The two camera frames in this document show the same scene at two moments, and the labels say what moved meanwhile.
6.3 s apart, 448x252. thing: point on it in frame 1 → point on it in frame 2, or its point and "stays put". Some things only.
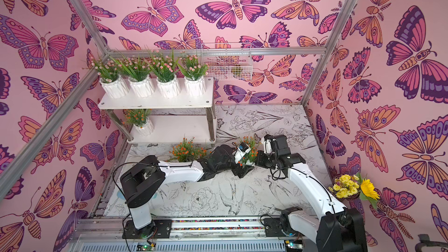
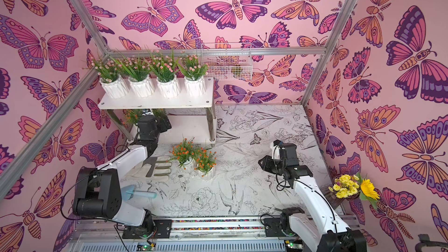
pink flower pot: x=140 y=84 stays put
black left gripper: x=247 y=169 → x=161 y=125
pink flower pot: x=109 y=70 stays put
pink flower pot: x=193 y=70 stays put
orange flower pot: x=249 y=158 → x=160 y=113
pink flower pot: x=164 y=67 stays put
